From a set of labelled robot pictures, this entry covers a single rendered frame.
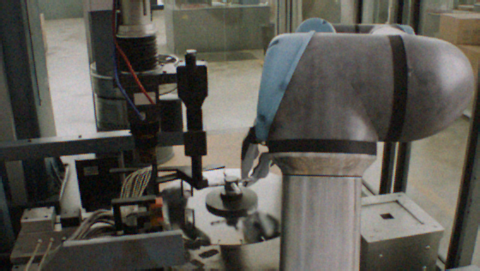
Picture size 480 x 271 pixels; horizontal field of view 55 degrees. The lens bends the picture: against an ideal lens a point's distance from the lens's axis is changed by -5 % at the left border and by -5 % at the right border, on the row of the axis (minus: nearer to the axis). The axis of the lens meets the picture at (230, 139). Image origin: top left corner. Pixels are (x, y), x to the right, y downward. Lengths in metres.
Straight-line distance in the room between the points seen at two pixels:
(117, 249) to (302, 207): 0.43
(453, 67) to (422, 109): 0.06
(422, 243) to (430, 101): 0.61
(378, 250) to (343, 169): 0.55
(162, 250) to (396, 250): 0.48
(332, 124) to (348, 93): 0.03
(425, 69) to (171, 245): 0.52
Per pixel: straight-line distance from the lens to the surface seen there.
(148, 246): 0.83
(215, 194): 1.02
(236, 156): 1.75
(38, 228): 1.18
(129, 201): 0.98
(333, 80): 0.47
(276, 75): 0.47
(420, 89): 0.49
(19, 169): 1.49
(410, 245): 1.05
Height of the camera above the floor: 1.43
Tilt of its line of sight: 21 degrees down
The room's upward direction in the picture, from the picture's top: 1 degrees counter-clockwise
